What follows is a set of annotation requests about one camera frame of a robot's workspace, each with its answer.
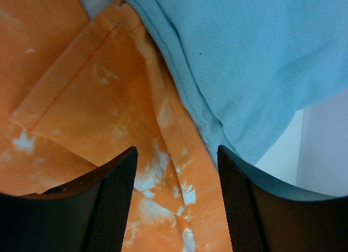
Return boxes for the light blue folded trousers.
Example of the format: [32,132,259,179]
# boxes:
[125,0,347,164]

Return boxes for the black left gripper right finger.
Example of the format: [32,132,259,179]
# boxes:
[217,146,347,252]

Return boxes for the orange tie-dye trousers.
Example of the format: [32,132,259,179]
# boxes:
[1,0,232,251]

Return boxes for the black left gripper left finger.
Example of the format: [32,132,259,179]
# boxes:
[1,147,138,251]

